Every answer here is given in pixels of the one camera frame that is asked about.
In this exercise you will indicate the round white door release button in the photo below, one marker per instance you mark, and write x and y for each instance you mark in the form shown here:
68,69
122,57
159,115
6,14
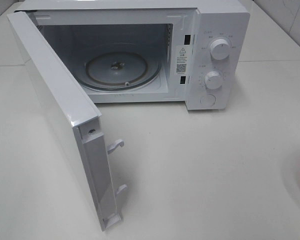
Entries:
208,100

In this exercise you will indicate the white microwave door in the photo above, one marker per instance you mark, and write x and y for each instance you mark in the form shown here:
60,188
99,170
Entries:
73,118

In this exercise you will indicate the glass microwave turntable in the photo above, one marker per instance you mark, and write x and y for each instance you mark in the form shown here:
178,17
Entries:
116,66

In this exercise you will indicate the white microwave oven body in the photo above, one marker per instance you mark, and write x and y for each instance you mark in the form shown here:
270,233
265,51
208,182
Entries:
180,31

